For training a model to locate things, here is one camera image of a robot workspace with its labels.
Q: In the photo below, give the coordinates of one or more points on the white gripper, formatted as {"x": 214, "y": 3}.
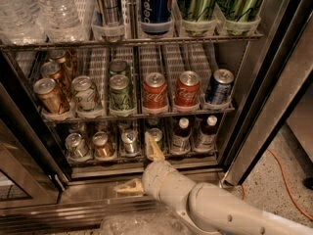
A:
{"x": 155, "y": 182}

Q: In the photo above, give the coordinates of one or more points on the orange can bottom shelf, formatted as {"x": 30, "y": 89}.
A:
{"x": 102, "y": 145}

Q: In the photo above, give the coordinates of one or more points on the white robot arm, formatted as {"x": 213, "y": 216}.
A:
{"x": 274, "y": 202}

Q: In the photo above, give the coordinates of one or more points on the white silver can bottom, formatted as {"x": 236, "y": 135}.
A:
{"x": 130, "y": 141}

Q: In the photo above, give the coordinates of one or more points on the green can bottom shelf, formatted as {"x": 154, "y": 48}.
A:
{"x": 158, "y": 136}

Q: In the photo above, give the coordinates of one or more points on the silver can bottom left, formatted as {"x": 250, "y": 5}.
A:
{"x": 76, "y": 145}

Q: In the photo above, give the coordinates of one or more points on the green can front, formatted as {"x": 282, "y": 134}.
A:
{"x": 121, "y": 93}

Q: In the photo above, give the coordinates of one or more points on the red coca-cola can left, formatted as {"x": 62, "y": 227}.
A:
{"x": 154, "y": 92}

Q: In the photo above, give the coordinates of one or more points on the red coca-cola can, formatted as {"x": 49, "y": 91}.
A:
{"x": 154, "y": 92}
{"x": 187, "y": 87}

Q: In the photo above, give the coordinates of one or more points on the red coca-cola can right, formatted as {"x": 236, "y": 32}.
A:
{"x": 187, "y": 87}

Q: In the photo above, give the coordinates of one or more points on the white green can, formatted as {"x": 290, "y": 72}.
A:
{"x": 85, "y": 94}

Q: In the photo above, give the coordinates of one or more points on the green can behind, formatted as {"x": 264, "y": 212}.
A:
{"x": 118, "y": 66}

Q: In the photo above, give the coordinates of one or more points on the blue pepsi can middle shelf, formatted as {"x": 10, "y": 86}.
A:
{"x": 220, "y": 87}

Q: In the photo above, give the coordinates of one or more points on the glass fridge door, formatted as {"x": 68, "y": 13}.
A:
{"x": 28, "y": 176}

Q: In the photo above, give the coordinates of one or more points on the stainless steel fridge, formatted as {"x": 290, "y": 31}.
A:
{"x": 269, "y": 58}

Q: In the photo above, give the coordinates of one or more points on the gold can front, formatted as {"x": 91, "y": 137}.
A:
{"x": 51, "y": 95}

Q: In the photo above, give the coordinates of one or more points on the gold can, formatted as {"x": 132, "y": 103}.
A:
{"x": 64, "y": 58}
{"x": 57, "y": 72}
{"x": 51, "y": 95}

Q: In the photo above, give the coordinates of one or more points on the gold can back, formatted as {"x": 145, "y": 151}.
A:
{"x": 64, "y": 58}

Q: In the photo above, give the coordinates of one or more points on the gold can middle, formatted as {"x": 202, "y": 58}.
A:
{"x": 57, "y": 72}

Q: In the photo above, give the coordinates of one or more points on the blue pepsi can top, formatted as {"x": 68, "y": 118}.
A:
{"x": 155, "y": 16}

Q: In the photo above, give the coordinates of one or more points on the plaid slim can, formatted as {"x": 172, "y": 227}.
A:
{"x": 112, "y": 12}

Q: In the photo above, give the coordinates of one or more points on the green tall can left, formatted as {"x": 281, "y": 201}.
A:
{"x": 196, "y": 10}

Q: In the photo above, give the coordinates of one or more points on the green tall can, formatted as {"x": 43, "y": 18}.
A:
{"x": 241, "y": 11}
{"x": 196, "y": 10}

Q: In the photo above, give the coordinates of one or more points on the green tall can right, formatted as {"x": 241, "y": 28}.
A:
{"x": 241, "y": 11}

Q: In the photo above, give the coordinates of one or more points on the brown bottle left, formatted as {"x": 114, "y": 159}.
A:
{"x": 180, "y": 143}

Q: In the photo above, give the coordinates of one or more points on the brown bottle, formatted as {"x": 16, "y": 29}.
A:
{"x": 180, "y": 143}
{"x": 206, "y": 134}

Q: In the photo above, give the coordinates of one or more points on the clear plastic wrap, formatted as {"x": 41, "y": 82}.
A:
{"x": 144, "y": 223}

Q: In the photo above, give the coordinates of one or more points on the brown bottle right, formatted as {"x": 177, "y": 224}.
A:
{"x": 206, "y": 134}

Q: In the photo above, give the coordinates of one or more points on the clear water bottle right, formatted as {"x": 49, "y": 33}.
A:
{"x": 61, "y": 20}

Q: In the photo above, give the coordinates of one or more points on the clear water bottle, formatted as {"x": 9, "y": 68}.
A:
{"x": 17, "y": 24}
{"x": 61, "y": 20}

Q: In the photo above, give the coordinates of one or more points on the clear water bottle left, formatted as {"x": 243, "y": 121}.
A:
{"x": 17, "y": 24}

